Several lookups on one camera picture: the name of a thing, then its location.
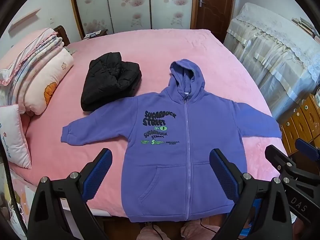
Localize stack of books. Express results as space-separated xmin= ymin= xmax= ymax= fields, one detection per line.
xmin=291 ymin=17 xmax=317 ymax=37

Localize pink flower-print quilt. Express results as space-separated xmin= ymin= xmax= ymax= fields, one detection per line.
xmin=15 ymin=47 xmax=75 ymax=116

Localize floral sliding door wardrobe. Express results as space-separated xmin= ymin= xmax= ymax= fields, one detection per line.
xmin=67 ymin=0 xmax=200 ymax=40

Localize nightstand with small box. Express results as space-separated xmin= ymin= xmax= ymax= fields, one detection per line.
xmin=83 ymin=29 xmax=108 ymax=40

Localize black floor cable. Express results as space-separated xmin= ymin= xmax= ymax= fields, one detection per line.
xmin=146 ymin=219 xmax=219 ymax=240

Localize white embroidered pillow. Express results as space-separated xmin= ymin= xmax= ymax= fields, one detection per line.
xmin=0 ymin=104 xmax=32 ymax=169

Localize wooden drawer cabinet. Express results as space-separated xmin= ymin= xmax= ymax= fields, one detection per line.
xmin=280 ymin=94 xmax=320 ymax=155

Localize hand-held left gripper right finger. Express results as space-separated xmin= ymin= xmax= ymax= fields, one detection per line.
xmin=209 ymin=148 xmax=293 ymax=240

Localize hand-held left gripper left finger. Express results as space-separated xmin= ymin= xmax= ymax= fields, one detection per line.
xmin=27 ymin=148 xmax=113 ymax=240

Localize pink bed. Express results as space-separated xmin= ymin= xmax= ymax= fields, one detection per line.
xmin=7 ymin=29 xmax=288 ymax=219

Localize black puffer jacket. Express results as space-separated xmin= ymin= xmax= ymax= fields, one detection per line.
xmin=80 ymin=52 xmax=142 ymax=112

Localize pink wall shelf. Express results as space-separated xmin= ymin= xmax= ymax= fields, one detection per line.
xmin=7 ymin=8 xmax=42 ymax=32

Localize dark wooden headboard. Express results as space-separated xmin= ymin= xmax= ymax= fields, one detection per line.
xmin=54 ymin=25 xmax=71 ymax=47

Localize pink fuzzy slipper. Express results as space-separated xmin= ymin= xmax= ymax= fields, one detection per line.
xmin=180 ymin=224 xmax=221 ymax=240
xmin=138 ymin=226 xmax=166 ymax=240

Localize brown wooden door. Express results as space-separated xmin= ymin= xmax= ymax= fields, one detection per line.
xmin=190 ymin=0 xmax=237 ymax=43

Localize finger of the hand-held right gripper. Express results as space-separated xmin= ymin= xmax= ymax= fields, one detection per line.
xmin=264 ymin=144 xmax=307 ymax=184
xmin=294 ymin=138 xmax=320 ymax=163

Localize striped folded blanket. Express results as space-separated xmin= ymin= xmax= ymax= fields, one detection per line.
xmin=0 ymin=27 xmax=66 ymax=88

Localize purple zip hoodie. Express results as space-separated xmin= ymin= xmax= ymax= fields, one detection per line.
xmin=61 ymin=59 xmax=282 ymax=223

